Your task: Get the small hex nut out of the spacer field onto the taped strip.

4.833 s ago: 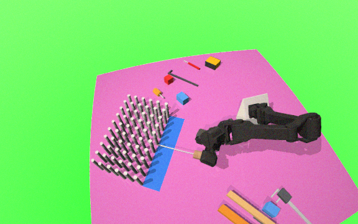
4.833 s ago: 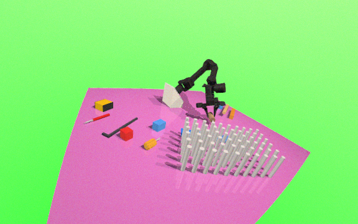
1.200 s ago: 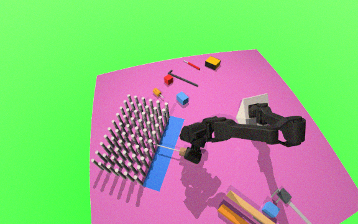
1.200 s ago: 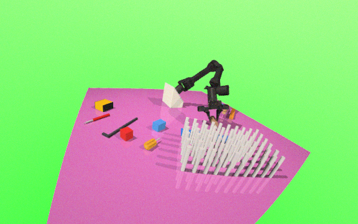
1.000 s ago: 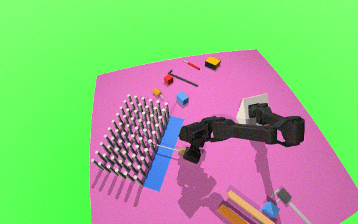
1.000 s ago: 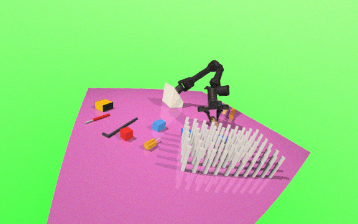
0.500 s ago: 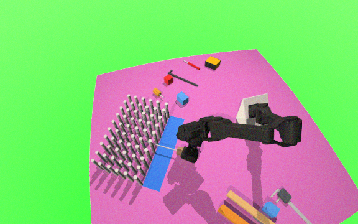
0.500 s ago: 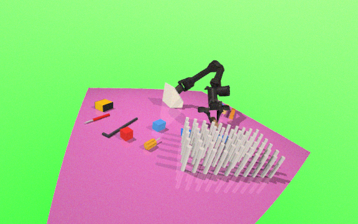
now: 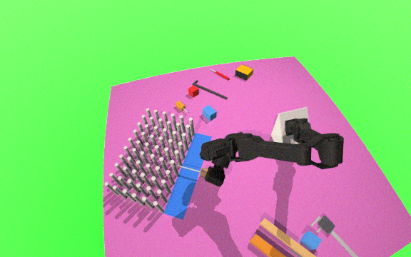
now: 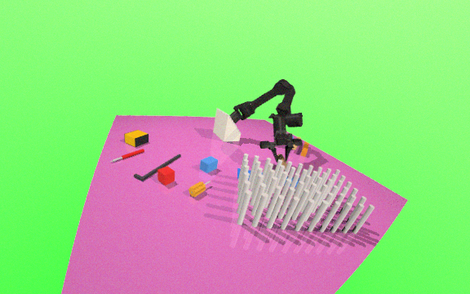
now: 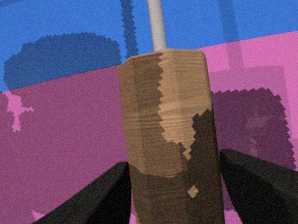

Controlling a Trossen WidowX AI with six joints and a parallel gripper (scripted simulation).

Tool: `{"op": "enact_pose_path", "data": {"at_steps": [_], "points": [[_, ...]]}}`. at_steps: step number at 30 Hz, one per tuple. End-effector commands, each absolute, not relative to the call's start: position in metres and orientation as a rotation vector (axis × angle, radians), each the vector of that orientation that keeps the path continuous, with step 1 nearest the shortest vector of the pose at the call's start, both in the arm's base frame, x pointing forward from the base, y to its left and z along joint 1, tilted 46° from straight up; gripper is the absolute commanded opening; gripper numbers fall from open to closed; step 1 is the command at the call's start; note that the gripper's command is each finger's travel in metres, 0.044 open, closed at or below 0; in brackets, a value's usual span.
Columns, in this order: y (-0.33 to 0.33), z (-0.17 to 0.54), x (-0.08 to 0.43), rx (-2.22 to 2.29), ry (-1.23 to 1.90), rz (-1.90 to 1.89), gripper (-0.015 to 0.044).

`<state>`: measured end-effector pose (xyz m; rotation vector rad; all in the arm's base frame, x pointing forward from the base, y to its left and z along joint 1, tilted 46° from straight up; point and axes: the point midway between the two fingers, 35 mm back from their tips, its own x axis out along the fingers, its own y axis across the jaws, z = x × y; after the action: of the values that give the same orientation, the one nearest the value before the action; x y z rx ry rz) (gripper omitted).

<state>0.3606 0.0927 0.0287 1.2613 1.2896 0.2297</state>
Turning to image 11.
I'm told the tan-handled tool with grey metal shaft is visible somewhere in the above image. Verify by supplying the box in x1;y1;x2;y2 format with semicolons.
117;0;225;224

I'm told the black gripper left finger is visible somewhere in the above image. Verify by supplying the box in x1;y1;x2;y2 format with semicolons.
33;161;132;224

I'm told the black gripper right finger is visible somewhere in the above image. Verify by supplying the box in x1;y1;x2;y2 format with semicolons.
220;148;298;224

